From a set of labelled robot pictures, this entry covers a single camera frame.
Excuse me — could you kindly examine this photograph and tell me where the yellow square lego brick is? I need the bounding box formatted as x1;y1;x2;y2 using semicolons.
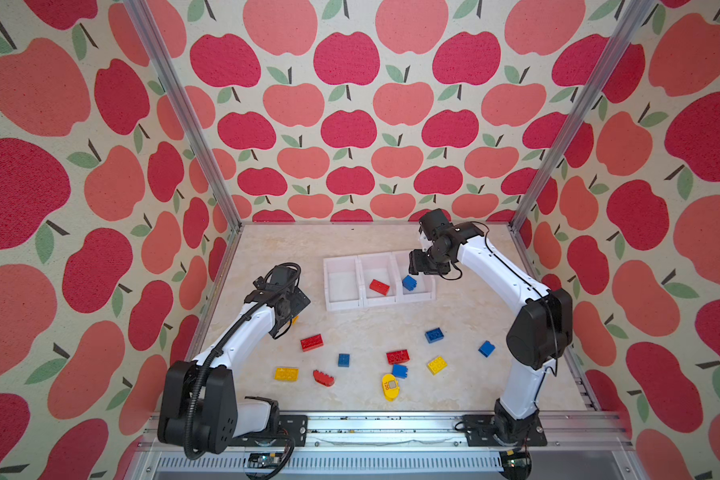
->
427;356;448;375

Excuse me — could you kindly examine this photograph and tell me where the blue lego brick under red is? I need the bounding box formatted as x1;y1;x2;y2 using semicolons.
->
392;364;408;379

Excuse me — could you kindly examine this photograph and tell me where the right aluminium corner post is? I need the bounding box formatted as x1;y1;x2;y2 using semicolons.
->
509;0;658;232

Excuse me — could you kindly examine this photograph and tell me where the blue sloped lego brick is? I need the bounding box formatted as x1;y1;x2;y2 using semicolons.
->
478;341;495;358

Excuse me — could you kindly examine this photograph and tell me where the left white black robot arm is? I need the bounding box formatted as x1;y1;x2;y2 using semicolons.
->
157;262;310;460

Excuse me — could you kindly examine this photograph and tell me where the red curved lego brick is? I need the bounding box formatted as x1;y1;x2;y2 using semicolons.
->
313;370;335;387

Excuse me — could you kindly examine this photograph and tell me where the white three-compartment plastic bin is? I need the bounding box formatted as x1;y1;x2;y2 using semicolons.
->
323;251;436;311

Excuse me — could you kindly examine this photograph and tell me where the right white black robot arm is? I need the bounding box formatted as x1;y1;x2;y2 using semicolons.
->
409;209;573;446

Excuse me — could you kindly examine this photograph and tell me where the small blue lego brick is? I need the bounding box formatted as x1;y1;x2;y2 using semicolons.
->
338;353;350;368

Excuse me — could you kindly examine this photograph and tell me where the aluminium corner post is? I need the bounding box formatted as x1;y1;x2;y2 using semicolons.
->
122;0;243;232
509;0;658;232

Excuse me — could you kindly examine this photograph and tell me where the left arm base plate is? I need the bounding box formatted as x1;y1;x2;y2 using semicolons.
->
229;414;309;448

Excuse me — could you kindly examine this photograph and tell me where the left aluminium corner post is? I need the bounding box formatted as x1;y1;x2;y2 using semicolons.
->
122;0;243;232

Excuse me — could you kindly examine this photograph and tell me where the aluminium front rail frame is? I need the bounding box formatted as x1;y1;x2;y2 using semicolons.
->
123;411;648;479

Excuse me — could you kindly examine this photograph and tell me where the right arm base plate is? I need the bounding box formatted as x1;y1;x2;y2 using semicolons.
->
455;414;548;448

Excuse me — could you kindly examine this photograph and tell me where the yellow flat lego brick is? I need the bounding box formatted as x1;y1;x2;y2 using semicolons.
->
274;367;299;382

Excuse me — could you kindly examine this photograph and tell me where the yellow oval lego piece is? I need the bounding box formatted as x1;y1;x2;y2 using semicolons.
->
382;374;400;402

